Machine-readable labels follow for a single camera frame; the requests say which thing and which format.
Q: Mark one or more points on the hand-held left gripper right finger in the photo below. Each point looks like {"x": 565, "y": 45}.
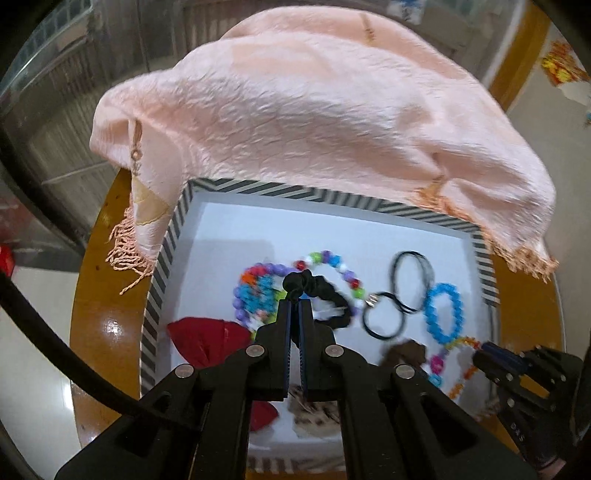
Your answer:
{"x": 303, "y": 350}

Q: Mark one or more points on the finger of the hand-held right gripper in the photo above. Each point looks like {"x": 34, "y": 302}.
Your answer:
{"x": 503, "y": 367}

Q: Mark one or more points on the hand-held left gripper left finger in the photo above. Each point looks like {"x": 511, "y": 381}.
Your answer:
{"x": 287, "y": 350}

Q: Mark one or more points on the black scrunchie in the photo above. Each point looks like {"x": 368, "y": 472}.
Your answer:
{"x": 300, "y": 279}

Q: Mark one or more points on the striped white storage box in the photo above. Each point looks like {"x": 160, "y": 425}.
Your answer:
{"x": 323, "y": 221}

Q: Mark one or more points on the leopard print hair clip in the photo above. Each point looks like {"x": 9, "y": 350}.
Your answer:
{"x": 314, "y": 415}

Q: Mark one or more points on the red bow hair clip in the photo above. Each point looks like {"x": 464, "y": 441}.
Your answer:
{"x": 203, "y": 337}

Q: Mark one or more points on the brown hair bow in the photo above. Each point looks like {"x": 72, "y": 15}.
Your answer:
{"x": 406, "y": 353}

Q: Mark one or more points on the pink fringed cloth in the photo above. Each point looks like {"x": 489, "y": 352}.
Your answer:
{"x": 323, "y": 115}

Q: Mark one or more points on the blue white door sticker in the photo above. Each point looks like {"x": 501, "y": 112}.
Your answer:
{"x": 406, "y": 9}

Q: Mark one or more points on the red gold wall decoration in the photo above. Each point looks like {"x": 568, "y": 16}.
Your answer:
{"x": 563, "y": 64}

